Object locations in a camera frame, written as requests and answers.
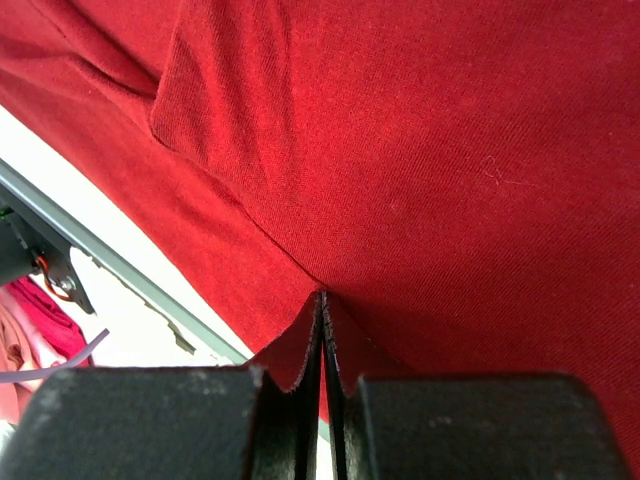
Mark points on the red t-shirt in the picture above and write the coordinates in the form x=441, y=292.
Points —
x=61, y=332
x=463, y=175

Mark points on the folded pink t-shirt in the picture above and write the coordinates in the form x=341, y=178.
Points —
x=22, y=349

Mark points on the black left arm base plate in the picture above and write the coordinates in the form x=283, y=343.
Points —
x=30, y=246

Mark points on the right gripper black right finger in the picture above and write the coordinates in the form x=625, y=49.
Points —
x=388, y=422

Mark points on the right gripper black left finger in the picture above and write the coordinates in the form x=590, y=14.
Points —
x=258, y=420

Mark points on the folded red t-shirt in stack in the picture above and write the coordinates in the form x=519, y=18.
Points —
x=61, y=332

